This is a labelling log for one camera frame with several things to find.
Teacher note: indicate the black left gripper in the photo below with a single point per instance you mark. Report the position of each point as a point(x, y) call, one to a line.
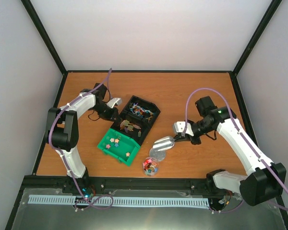
point(114, 113)

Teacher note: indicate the light blue cable duct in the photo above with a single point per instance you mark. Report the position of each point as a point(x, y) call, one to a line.
point(120, 201)

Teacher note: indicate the metal scoop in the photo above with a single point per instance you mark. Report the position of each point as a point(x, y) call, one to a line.
point(164, 144)

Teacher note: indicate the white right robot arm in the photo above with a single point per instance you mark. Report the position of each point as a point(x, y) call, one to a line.
point(263, 177)

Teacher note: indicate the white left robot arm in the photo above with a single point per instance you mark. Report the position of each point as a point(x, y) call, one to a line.
point(62, 130)

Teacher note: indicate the green plastic bin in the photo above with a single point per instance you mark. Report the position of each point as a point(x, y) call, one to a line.
point(116, 145)

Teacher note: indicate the black plastic bin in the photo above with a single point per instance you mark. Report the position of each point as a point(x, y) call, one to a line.
point(138, 117)

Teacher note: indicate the clear plastic jar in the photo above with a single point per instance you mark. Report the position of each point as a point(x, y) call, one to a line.
point(150, 166)

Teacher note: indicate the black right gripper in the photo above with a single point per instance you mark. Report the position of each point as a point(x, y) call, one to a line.
point(195, 141)

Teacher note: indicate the silver jar lid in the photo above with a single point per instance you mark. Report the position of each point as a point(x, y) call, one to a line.
point(158, 155)

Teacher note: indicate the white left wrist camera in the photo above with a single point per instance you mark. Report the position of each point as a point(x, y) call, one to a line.
point(114, 102)

